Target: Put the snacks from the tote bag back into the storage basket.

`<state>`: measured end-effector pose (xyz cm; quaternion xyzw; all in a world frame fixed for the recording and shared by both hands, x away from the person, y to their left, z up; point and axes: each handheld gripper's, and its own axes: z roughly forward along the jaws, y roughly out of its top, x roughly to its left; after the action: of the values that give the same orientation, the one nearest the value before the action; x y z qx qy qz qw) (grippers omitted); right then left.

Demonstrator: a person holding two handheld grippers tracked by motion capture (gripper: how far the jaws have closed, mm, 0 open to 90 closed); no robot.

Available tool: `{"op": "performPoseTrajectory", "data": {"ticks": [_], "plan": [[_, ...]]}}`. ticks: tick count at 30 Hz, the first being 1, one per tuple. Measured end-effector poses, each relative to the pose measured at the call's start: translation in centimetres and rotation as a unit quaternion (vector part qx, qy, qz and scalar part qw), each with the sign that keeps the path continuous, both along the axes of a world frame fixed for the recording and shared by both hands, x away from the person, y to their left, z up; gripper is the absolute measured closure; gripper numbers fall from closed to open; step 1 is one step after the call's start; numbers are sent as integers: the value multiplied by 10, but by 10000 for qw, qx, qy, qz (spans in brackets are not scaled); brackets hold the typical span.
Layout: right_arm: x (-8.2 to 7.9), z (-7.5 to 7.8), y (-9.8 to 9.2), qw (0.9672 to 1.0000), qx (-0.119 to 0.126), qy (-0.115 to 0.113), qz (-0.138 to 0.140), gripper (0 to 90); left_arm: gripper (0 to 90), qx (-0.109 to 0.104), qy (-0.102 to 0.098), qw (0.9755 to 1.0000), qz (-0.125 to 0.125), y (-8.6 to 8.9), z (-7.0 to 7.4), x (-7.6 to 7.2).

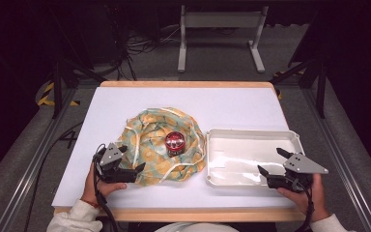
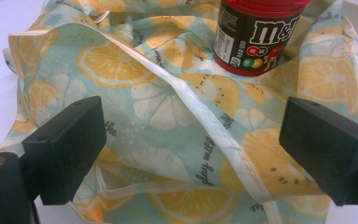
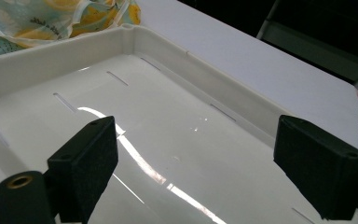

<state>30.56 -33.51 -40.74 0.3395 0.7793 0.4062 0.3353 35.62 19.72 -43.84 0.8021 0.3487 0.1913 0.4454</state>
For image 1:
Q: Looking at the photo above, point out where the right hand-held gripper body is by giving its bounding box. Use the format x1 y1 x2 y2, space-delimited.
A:
266 153 329 193

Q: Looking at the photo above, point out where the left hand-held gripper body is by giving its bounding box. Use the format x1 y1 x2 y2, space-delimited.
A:
92 142 139 184

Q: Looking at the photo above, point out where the floral drawstring cloth bag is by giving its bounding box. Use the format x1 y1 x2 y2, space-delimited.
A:
115 106 208 187

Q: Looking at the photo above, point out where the white plastic tray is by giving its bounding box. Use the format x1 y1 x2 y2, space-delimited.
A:
204 128 305 189

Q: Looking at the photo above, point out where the red round tin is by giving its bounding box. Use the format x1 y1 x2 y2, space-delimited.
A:
163 130 187 159

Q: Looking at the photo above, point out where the person's left hand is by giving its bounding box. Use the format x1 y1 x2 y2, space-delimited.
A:
80 163 128 208

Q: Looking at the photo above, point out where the person's right hand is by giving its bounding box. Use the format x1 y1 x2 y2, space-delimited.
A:
276 173 331 223

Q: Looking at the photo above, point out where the black tripod stand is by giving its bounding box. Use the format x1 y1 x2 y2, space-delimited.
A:
48 47 108 120
269 57 328 119

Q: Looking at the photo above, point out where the person's torso white clothing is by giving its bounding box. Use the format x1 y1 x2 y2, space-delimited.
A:
154 221 240 232

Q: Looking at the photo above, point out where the yellow black hazard tape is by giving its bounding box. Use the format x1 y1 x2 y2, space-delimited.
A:
36 81 80 107

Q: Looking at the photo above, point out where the white metal stand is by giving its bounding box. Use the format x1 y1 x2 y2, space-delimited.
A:
177 4 271 73

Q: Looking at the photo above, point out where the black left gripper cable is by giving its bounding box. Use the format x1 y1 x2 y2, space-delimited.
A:
91 143 121 232

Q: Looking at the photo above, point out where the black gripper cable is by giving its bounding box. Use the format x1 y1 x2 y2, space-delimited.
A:
294 181 315 232
91 143 121 232

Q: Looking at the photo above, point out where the aluminium rail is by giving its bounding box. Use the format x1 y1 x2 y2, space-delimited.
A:
301 87 371 232
0 86 79 232

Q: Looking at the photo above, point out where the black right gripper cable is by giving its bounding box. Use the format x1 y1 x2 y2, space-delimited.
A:
294 181 315 232

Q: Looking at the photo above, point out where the black floor cable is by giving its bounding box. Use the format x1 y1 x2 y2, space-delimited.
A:
23 121 84 232

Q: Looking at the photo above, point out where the bundle of floor cables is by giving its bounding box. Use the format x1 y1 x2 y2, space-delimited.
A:
108 23 182 81

